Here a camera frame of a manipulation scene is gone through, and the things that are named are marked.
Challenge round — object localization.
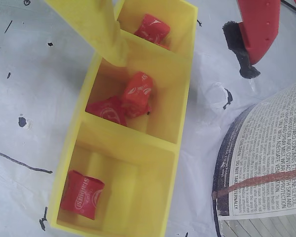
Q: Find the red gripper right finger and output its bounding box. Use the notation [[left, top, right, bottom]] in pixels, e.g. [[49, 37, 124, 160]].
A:
[[222, 0, 282, 79]]

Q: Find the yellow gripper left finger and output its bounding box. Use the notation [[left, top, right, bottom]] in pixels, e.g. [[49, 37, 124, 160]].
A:
[[43, 0, 128, 67]]

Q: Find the red Starburst candy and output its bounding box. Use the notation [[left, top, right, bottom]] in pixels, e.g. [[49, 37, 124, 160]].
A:
[[133, 13, 171, 47], [60, 169, 106, 220], [85, 95, 128, 127]]

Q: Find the orange Starburst candy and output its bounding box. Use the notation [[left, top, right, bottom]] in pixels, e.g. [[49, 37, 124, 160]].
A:
[[120, 71, 154, 119]]

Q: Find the yellow three-compartment box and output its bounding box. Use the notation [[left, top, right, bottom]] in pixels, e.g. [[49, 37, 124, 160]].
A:
[[49, 0, 199, 237]]

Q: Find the white plastic table cover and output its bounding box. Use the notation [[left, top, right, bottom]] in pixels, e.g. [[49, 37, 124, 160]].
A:
[[0, 0, 296, 237]]

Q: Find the paint can with printed label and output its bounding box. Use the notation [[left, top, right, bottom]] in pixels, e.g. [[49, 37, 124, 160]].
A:
[[211, 80, 296, 237]]

